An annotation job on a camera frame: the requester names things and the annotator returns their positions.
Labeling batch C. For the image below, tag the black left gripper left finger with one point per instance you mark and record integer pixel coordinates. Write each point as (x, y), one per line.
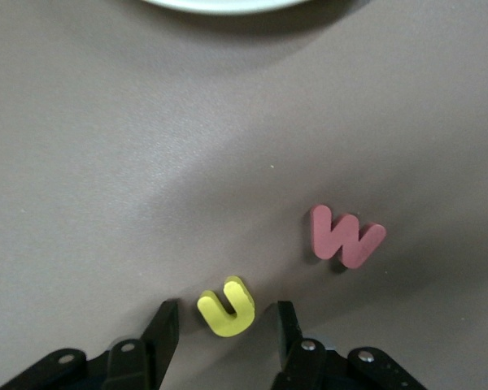
(138, 361)

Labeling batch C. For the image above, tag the yellow foam letter u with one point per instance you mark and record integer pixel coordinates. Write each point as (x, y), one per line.
(223, 325)

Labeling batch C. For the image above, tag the beige plate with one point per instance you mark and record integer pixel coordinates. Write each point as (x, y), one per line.
(227, 5)

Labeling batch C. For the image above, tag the pink foam letter w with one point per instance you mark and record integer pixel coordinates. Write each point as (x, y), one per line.
(321, 239)

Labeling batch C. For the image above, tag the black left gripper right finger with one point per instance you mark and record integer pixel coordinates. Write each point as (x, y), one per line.
(305, 365)

